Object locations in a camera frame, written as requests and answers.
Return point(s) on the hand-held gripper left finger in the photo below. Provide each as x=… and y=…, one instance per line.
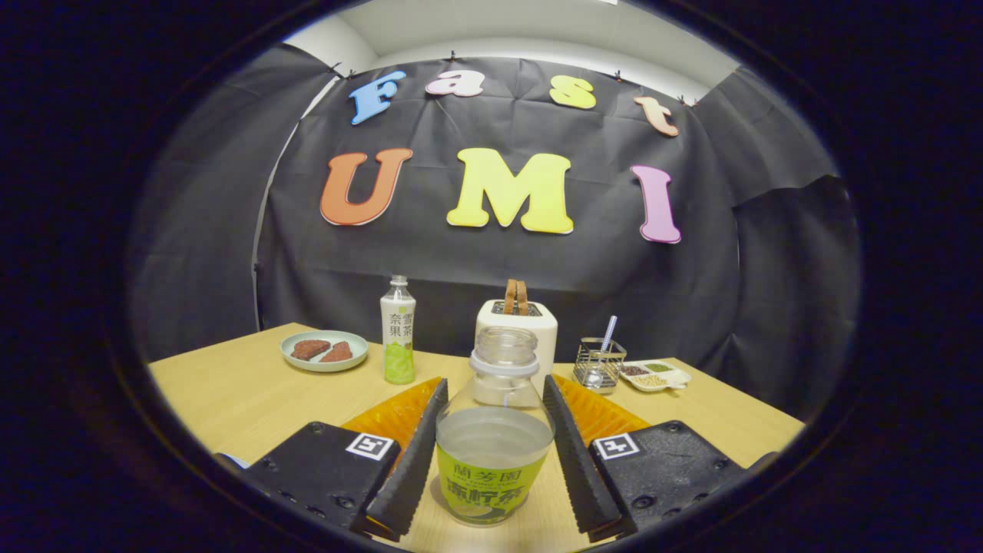
x=415, y=461

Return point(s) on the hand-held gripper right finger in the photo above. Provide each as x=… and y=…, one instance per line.
x=576, y=468

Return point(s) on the clear juice bottle green label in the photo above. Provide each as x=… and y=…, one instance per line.
x=491, y=484

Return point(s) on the slim bottle white green label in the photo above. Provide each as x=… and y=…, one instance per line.
x=398, y=330

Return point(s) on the white divided dish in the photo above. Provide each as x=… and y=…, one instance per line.
x=653, y=381

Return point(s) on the white toaster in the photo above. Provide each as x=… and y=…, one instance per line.
x=541, y=346

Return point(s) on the brown food piece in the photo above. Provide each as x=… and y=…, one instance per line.
x=309, y=349
x=339, y=353

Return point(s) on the pale green plate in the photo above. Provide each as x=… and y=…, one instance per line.
x=322, y=367

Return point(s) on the striped straw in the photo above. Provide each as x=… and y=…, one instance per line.
x=609, y=332

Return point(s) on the brown toast slice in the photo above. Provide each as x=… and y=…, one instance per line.
x=515, y=298

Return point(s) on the wooden table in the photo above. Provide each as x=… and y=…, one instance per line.
x=230, y=399

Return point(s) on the black backdrop cloth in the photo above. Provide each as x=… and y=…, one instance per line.
x=461, y=261

